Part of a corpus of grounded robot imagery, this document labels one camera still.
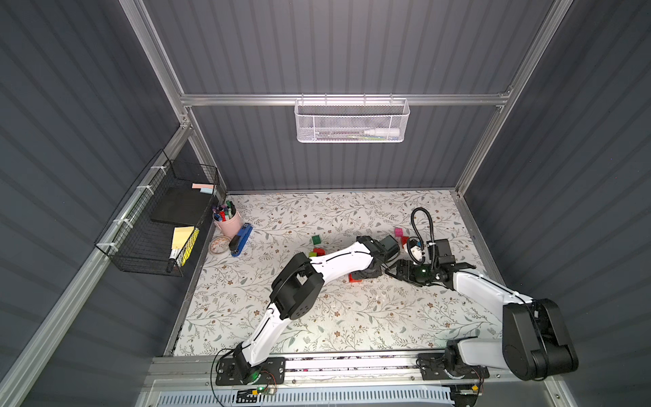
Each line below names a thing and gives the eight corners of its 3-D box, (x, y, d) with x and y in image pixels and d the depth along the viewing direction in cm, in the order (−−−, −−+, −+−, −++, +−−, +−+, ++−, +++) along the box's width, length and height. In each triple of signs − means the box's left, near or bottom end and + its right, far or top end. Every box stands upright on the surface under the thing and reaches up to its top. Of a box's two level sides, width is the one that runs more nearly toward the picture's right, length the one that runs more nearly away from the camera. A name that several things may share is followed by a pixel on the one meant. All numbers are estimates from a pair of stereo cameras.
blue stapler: (229, 255, 101) (225, 249, 98) (244, 228, 110) (242, 221, 107) (238, 257, 101) (235, 251, 97) (253, 229, 109) (251, 223, 106)
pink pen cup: (221, 240, 106) (208, 219, 95) (227, 222, 112) (216, 201, 101) (241, 240, 106) (230, 219, 95) (246, 222, 112) (236, 201, 101)
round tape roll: (208, 253, 102) (205, 250, 100) (213, 239, 107) (211, 236, 105) (227, 253, 102) (225, 250, 100) (231, 239, 107) (229, 236, 105)
